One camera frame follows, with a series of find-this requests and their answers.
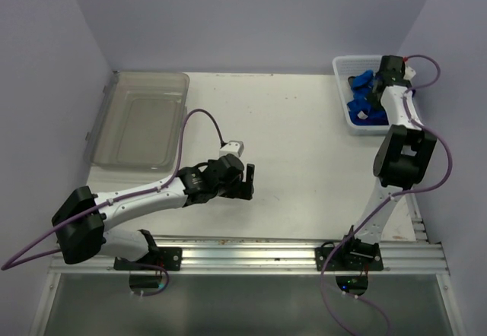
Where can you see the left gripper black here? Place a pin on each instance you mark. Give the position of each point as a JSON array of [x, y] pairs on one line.
[[241, 189]]

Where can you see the blue towel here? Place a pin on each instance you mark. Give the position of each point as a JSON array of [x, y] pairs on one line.
[[361, 112]]

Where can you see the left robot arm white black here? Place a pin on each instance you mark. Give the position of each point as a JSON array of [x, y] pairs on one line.
[[88, 224]]

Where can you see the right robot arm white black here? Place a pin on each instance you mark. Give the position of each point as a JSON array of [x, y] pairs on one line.
[[400, 163]]

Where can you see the white plastic basket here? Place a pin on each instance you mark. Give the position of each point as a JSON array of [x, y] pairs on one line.
[[376, 93]]

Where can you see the clear plastic bin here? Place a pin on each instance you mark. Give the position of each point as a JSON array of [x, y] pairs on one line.
[[138, 124]]

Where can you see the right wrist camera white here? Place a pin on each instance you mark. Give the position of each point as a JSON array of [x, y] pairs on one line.
[[409, 73]]

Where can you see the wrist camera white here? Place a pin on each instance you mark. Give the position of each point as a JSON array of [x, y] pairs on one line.
[[235, 148], [409, 73]]

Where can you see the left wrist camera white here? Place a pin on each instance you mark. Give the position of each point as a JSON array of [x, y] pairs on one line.
[[235, 148]]

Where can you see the aluminium rail frame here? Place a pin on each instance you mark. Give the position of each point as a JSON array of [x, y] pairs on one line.
[[273, 234]]

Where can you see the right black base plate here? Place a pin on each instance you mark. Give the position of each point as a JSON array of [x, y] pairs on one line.
[[349, 262]]

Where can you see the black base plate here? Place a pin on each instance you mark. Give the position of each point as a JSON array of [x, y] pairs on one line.
[[168, 258], [349, 262]]

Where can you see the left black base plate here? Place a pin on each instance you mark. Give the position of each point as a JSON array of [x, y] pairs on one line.
[[168, 258]]

